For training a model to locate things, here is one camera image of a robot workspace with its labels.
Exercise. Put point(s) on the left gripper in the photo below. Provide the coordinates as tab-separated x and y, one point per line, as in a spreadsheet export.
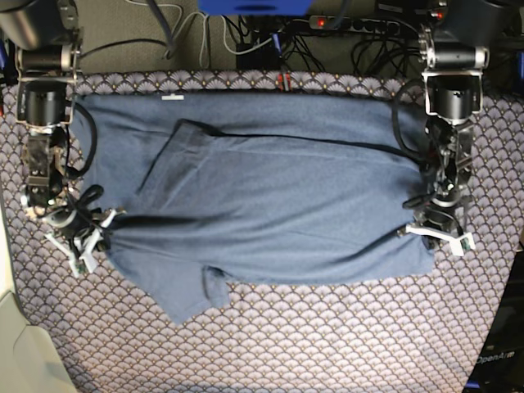
448	214

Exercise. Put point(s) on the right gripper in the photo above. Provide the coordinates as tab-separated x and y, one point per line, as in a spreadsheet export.
38	208

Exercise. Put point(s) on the blue T-shirt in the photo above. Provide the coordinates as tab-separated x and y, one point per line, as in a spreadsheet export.
252	187

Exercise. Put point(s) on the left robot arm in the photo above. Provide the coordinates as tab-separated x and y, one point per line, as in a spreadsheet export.
455	51

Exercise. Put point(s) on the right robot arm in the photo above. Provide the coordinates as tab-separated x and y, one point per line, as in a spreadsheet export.
48	40

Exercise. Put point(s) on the fan-patterned tablecloth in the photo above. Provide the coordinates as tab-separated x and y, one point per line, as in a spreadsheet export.
413	334

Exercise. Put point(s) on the black OpenArm base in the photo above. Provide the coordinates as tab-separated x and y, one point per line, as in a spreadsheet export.
499	367

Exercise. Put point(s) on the red table clamp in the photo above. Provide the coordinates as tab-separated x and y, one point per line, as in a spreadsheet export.
284	82

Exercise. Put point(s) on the black power strip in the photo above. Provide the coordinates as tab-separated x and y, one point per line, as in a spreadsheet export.
358	26

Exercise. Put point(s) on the blue box overhead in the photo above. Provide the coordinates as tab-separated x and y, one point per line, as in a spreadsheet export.
255	7

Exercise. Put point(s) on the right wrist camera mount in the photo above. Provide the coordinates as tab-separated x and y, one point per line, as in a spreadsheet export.
77	238

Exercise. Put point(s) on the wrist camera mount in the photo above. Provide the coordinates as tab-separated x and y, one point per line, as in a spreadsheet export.
458	244
77	238

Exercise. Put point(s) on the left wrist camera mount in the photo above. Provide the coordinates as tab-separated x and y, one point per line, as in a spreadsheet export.
458	244

